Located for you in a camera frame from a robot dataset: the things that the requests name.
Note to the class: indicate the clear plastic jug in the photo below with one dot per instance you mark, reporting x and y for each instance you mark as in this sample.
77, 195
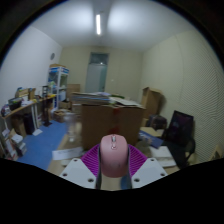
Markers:
71, 128

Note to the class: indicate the long wooden side desk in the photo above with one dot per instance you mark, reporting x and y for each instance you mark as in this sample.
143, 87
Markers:
26, 106

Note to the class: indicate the low shelf with books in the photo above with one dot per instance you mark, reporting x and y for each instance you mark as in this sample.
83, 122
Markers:
13, 141

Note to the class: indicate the ceiling tube light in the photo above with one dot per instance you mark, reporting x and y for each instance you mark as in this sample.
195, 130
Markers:
98, 24

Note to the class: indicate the blue book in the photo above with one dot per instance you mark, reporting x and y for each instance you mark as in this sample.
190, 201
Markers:
151, 138

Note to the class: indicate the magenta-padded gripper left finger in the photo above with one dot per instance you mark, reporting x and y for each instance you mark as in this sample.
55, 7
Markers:
78, 171

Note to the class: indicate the white paper sheet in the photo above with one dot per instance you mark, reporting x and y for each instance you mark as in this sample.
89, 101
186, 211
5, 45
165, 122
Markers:
66, 154

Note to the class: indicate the round wall clock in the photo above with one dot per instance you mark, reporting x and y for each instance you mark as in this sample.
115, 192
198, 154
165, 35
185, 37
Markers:
52, 56

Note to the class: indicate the white glass-door shelf unit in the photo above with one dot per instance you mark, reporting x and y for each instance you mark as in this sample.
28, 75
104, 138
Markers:
57, 86

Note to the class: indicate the dark bag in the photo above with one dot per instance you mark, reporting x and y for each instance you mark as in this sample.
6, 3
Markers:
157, 122

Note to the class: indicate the black tall stand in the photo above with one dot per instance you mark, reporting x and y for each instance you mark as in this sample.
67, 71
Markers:
46, 106

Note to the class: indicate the pink computer mouse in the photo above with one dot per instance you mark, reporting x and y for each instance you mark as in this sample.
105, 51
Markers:
114, 156

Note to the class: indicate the black office chair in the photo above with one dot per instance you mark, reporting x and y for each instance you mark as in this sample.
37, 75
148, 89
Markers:
180, 133

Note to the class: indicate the white open book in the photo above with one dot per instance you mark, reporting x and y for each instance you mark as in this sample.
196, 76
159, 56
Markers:
163, 155

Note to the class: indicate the cardboard box on floor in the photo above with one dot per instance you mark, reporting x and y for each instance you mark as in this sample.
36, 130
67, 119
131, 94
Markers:
61, 116

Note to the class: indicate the tall open cardboard box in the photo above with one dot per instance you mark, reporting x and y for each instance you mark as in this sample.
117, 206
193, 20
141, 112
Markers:
151, 103

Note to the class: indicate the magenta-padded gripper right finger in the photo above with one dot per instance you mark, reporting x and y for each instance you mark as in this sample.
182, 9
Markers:
148, 171

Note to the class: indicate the pale door with window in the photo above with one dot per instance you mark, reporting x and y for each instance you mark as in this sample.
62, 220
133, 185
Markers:
96, 75

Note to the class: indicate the large brown cardboard box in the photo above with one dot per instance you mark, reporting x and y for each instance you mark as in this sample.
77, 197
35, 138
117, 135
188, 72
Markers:
100, 125

